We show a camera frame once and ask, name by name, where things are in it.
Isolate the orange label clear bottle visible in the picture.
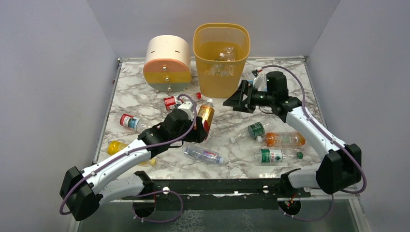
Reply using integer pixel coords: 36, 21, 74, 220
256, 131, 306, 147

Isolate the gold red drink bottle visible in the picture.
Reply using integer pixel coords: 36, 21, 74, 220
198, 99, 215, 135

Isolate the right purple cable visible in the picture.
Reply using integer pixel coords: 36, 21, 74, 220
259, 65, 368, 222

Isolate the clear bottle green label angled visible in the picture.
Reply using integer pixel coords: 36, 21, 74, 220
229, 120, 274, 143

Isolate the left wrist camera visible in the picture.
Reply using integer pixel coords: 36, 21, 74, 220
178, 101, 196, 121

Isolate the dark green tinted bottle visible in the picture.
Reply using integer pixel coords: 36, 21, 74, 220
207, 64, 234, 76

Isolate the clear bottle red cap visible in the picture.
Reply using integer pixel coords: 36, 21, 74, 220
159, 92, 202, 112

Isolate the clear bottle red blue label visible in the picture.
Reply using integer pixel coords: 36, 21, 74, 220
115, 112, 153, 133

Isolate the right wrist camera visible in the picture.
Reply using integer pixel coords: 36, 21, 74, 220
251, 68, 267, 91

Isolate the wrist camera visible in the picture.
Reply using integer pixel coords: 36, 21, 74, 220
251, 68, 267, 91
178, 101, 196, 121

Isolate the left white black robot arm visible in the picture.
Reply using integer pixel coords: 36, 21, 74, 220
59, 103, 207, 221

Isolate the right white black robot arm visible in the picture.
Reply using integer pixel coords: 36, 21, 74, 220
223, 72, 365, 194

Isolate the clear bottle green cestbon label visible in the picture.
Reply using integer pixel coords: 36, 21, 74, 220
252, 148, 304, 164

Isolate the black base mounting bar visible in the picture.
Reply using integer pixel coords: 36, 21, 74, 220
123, 178, 311, 211

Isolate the yellow drink bottle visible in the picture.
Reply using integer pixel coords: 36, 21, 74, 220
106, 140, 157, 166

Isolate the round pink yellow drawer box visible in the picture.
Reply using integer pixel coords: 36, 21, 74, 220
143, 35, 191, 92

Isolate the small blue tinted water bottle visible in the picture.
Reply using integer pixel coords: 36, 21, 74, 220
183, 145, 226, 165

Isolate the yellow mesh waste bin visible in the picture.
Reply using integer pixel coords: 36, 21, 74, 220
192, 23, 250, 98

